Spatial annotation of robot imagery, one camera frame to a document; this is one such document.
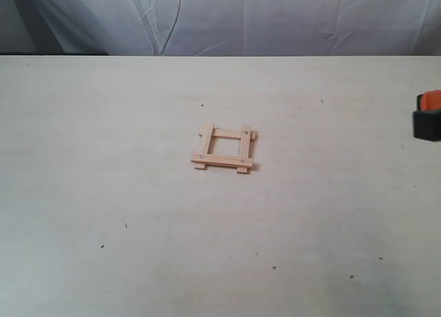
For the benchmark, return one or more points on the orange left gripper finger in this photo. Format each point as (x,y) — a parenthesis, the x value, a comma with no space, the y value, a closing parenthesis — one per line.
(429,101)

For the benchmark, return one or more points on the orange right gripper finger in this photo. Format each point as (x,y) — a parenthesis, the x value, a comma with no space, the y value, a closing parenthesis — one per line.
(427,125)

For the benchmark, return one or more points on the wood strip with magnets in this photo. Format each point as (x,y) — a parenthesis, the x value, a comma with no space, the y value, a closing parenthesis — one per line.
(244,149)
(227,161)

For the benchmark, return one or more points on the plain wood strip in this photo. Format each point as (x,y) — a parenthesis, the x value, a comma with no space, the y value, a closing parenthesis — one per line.
(229,134)
(203,148)

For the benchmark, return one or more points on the white backdrop curtain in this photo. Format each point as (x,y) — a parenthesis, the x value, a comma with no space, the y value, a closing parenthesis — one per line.
(221,27)

